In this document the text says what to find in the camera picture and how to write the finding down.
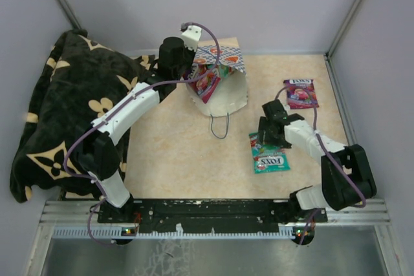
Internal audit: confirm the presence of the teal Fox's candy packet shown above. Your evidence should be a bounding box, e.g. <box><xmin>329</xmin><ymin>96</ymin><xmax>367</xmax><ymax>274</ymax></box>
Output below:
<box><xmin>249</xmin><ymin>133</ymin><xmax>290</xmax><ymax>175</ymax></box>

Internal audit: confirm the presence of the purple Fox's candy packet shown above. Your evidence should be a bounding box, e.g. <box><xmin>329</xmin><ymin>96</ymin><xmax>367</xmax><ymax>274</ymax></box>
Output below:
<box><xmin>283</xmin><ymin>79</ymin><xmax>319</xmax><ymax>109</ymax></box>

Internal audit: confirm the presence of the blue checkered paper bag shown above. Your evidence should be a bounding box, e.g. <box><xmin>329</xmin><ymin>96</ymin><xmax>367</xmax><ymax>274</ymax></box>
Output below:
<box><xmin>186</xmin><ymin>36</ymin><xmax>249</xmax><ymax>140</ymax></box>

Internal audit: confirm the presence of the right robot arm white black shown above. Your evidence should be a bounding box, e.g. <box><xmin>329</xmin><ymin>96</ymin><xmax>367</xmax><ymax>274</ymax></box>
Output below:
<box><xmin>258</xmin><ymin>100</ymin><xmax>377</xmax><ymax>223</ymax></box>

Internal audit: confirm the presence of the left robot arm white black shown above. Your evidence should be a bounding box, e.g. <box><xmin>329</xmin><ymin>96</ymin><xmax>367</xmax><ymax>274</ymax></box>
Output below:
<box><xmin>73</xmin><ymin>34</ymin><xmax>199</xmax><ymax>222</ymax></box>

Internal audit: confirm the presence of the pink Fox's candy packet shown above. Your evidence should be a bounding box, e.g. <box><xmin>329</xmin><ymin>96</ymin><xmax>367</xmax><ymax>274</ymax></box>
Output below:
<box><xmin>183</xmin><ymin>63</ymin><xmax>221</xmax><ymax>103</ymax></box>

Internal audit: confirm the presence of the black floral plush blanket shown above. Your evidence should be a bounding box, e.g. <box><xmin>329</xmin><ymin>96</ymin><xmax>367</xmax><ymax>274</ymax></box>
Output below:
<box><xmin>10</xmin><ymin>30</ymin><xmax>155</xmax><ymax>203</ymax></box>

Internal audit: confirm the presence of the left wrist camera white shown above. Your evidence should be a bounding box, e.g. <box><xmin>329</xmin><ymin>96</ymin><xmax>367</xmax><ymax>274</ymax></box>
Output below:
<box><xmin>180</xmin><ymin>23</ymin><xmax>202</xmax><ymax>52</ymax></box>

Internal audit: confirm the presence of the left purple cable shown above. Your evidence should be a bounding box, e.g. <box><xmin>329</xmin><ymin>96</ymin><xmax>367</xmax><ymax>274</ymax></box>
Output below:
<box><xmin>63</xmin><ymin>22</ymin><xmax>224</xmax><ymax>246</ymax></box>

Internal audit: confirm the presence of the purple cable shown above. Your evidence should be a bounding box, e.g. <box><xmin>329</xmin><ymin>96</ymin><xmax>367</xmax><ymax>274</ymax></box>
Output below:
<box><xmin>274</xmin><ymin>87</ymin><xmax>368</xmax><ymax>246</ymax></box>
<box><xmin>63</xmin><ymin>22</ymin><xmax>224</xmax><ymax>246</ymax></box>

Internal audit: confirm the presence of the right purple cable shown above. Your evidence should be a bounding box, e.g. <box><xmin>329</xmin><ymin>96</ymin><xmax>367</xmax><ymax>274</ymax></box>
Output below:
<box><xmin>274</xmin><ymin>87</ymin><xmax>368</xmax><ymax>246</ymax></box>

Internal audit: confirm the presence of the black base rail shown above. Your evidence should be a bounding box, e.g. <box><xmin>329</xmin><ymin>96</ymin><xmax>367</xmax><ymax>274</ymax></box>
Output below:
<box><xmin>98</xmin><ymin>198</ymin><xmax>313</xmax><ymax>234</ymax></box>

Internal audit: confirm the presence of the right aluminium frame post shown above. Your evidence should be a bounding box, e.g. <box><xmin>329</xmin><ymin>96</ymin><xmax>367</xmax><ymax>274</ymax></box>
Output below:
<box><xmin>325</xmin><ymin>0</ymin><xmax>365</xmax><ymax>60</ymax></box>

